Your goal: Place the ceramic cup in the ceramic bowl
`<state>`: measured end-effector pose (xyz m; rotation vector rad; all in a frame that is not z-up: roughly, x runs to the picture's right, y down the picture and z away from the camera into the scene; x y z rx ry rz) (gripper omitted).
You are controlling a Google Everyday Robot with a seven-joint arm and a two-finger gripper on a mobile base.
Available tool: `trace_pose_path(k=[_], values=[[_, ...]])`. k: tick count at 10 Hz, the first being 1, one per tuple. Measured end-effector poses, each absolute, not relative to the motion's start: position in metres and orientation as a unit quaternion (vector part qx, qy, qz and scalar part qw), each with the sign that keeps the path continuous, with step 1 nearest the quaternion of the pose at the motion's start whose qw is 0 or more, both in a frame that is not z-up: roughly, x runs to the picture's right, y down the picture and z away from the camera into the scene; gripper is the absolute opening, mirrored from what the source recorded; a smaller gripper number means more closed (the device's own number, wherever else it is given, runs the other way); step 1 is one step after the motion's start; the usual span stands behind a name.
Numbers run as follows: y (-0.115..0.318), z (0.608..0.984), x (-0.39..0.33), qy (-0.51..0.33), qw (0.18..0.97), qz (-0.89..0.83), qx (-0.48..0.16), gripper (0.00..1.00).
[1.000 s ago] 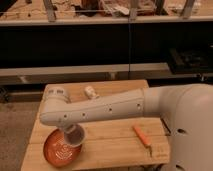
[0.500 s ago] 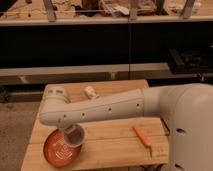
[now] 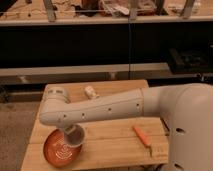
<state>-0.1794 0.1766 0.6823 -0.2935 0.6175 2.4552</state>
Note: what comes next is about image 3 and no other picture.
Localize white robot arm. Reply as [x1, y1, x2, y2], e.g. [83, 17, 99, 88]
[39, 87, 165, 131]

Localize long metal shelf rack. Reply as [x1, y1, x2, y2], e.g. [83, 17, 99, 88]
[0, 0, 213, 85]

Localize grey ceramic cup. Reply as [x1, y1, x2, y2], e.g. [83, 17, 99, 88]
[64, 125, 85, 147]

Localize black cable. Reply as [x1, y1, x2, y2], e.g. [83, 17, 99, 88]
[161, 120, 171, 137]

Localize orange ceramic bowl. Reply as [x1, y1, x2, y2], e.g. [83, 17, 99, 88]
[43, 129, 81, 168]

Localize orange handled fork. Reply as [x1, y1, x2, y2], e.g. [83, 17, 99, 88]
[133, 126, 152, 153]

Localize small white bottle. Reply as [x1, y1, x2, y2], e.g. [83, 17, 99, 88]
[84, 86, 99, 99]

